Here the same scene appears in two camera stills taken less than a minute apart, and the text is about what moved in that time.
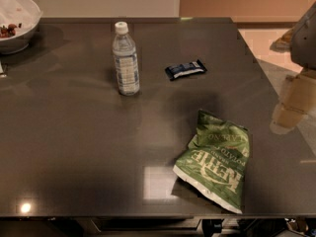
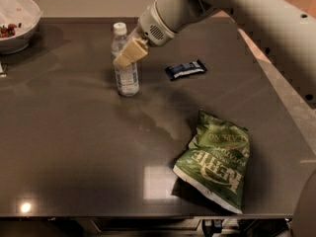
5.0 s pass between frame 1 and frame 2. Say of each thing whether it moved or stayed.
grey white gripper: moved
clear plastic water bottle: stayed
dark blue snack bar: stayed
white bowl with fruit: stayed
